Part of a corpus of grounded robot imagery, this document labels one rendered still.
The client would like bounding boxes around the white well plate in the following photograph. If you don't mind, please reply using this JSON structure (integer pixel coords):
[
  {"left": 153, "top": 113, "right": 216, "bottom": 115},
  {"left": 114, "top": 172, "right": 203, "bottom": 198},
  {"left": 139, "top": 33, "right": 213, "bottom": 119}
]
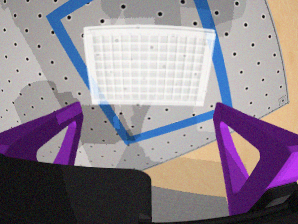
[{"left": 83, "top": 24, "right": 216, "bottom": 106}]

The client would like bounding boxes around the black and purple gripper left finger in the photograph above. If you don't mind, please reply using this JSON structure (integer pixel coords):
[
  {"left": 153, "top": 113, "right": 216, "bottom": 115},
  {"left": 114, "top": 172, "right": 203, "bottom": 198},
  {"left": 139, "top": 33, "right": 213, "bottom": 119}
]
[{"left": 0, "top": 102, "right": 83, "bottom": 165}]

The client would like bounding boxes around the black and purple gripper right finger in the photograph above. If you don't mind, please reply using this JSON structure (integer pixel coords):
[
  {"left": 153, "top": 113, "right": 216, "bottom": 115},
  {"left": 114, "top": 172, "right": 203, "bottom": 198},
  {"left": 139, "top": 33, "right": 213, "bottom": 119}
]
[{"left": 213, "top": 102, "right": 298, "bottom": 216}]

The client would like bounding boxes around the blue tape outline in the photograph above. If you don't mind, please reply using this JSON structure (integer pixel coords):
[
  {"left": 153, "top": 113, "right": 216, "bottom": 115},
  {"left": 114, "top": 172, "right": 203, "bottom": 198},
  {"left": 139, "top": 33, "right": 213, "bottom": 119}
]
[{"left": 46, "top": 0, "right": 233, "bottom": 145}]

